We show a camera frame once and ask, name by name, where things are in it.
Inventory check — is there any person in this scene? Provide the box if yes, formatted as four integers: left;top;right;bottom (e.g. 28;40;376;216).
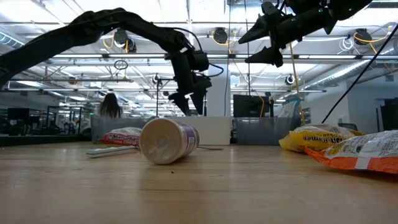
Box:
98;92;124;119

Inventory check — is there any black monitor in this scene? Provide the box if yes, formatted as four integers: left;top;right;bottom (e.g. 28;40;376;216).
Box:
233;94;271;119

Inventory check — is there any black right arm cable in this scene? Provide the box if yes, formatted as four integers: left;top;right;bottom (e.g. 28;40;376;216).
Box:
321;23;398;124

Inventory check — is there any black cabinet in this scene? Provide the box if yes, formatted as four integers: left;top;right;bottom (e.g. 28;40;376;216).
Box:
379;98;398;131

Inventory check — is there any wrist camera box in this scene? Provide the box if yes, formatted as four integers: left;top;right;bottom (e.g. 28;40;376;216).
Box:
285;0;327;14
190;49;210;73

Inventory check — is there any silver ventilation duct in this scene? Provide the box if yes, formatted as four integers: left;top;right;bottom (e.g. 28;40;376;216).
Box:
303;46;398;91
0;30;38;54

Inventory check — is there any red ramen packet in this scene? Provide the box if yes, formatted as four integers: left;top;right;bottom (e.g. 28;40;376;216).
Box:
99;126;143;147

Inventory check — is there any black background rig frame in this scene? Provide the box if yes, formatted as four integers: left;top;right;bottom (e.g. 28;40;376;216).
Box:
155;77;208;118

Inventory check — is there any striped handle spoon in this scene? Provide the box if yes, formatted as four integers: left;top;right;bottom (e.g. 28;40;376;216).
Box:
85;145;141;159

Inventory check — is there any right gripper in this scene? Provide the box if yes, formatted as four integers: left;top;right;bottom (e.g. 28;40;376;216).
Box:
237;1;339;68

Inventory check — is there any grey translucent plastic bin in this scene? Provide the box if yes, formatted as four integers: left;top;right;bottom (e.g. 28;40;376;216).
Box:
90;116;156;145
233;116;300;147

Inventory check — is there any blue ramen packet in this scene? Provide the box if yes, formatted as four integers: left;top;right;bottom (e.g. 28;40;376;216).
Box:
274;97;302;126

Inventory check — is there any white pillar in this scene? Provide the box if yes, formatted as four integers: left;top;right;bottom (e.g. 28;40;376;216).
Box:
206;63;233;118

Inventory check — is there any dark office chair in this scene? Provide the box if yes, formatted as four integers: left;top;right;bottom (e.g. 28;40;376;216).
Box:
337;122;359;132

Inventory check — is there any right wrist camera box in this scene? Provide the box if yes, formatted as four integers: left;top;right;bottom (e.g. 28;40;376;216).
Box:
285;0;327;14

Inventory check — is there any white plastic bin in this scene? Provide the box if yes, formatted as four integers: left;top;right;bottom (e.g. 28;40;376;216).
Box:
167;116;233;146

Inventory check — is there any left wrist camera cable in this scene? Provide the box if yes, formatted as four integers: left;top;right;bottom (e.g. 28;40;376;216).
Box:
182;27;225;78

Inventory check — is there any orange ramen packet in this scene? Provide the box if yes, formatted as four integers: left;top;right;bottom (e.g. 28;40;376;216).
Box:
303;129;398;175

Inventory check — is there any yellow cable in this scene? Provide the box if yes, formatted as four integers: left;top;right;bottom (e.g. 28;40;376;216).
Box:
289;42;307;126

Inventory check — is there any purple label spice jar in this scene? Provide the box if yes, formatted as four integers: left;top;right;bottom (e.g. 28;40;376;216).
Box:
138;117;201;166

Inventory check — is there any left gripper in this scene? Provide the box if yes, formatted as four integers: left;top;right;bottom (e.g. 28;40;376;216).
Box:
164;46;213;117

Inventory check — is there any yellow ramen packet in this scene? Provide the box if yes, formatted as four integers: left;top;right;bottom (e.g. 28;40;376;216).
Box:
278;123;367;154

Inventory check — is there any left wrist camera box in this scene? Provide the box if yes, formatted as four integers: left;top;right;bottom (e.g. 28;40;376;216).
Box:
190;49;210;73

